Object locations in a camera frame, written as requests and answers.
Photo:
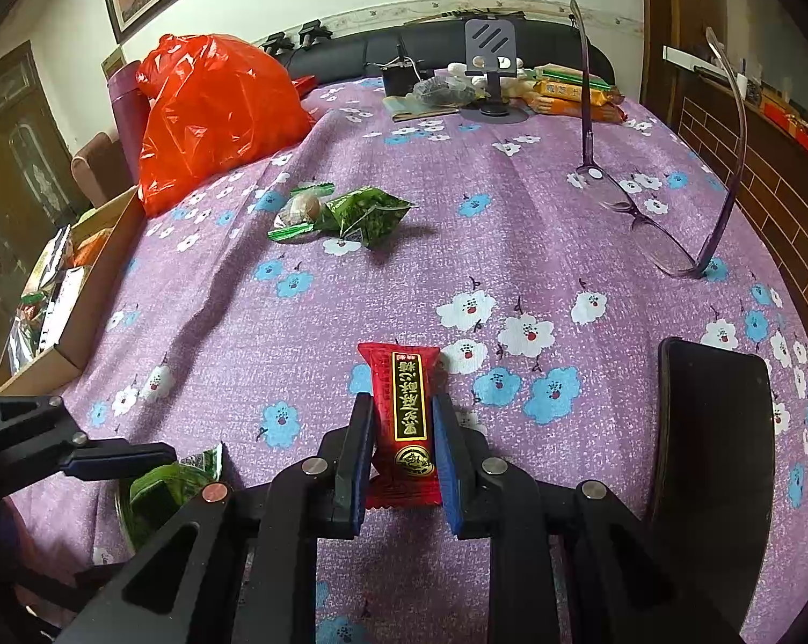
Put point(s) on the red plastic bag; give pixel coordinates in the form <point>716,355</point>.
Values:
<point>216,114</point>

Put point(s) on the dark green pea packet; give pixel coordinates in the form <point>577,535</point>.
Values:
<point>370,214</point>

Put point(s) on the grey phone stand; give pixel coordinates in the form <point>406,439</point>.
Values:
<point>489,40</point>

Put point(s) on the black clip device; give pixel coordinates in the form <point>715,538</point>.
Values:
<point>276,41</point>
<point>313,32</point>

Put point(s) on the red flat box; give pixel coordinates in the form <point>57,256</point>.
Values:
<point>304,84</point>

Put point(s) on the black smartphone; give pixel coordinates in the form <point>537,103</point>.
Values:
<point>712,456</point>

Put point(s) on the wooden door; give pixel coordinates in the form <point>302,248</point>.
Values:
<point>14,134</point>

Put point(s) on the yellowish wall notice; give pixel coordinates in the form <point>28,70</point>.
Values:
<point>112,60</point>

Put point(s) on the purple-framed eyeglasses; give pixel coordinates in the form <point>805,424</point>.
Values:
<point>590,171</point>

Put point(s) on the white strip device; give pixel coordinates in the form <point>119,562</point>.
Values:
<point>685,58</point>

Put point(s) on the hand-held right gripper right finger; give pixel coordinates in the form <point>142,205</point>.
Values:
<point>447,463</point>

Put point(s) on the yellow green biscuit packet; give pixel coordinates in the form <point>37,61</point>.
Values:
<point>565,72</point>

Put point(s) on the red snack packet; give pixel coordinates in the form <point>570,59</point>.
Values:
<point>404,402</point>

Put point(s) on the small white objects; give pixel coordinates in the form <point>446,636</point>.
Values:
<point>457,70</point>

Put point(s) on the purple thermos bottle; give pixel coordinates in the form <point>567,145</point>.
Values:
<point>125,114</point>

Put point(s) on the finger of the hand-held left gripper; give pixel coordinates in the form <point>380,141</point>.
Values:
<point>118,459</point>
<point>61,587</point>

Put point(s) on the green yellow-label snack packet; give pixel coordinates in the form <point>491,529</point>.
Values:
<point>31,307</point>

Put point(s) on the clear bag of dark snacks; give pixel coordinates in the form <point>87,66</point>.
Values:
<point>440,90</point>

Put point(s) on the clear green-ended nut packet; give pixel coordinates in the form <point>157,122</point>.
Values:
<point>300,211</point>

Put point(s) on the black leather sofa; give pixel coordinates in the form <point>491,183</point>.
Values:
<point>350,53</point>

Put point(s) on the small black box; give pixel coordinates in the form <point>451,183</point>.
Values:
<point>398,80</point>

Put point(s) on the cardboard box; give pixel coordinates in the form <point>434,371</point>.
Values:
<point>102,268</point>

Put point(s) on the orange cracker packet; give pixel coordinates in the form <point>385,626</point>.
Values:
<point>92,245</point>

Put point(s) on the wooden cabinet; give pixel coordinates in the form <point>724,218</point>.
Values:
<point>779,214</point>

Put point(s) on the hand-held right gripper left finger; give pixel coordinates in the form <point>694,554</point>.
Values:
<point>360,463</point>

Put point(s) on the brown armchair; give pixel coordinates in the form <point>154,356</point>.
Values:
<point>102,168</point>

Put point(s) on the flat beige packet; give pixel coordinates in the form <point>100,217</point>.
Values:
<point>410,109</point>

